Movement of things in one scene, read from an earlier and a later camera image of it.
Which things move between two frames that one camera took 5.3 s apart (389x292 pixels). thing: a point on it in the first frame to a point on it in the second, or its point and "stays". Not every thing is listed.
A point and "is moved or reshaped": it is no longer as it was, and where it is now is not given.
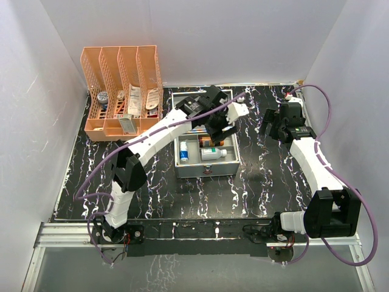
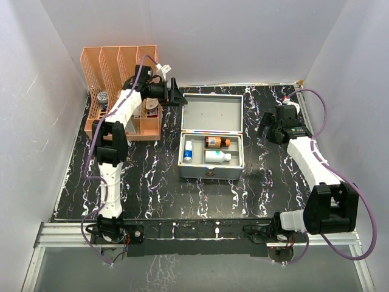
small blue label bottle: [183, 153] is moved or reshaped
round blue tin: [103, 98] stays
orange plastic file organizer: [124, 90] stays
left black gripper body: [216, 123] to [159, 91]
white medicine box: [127, 124] stays
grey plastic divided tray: [199, 148] is moved or reshaped
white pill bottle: [213, 154] is moved or reshaped
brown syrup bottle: [205, 141] is moved or reshaped
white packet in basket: [152, 101] stays
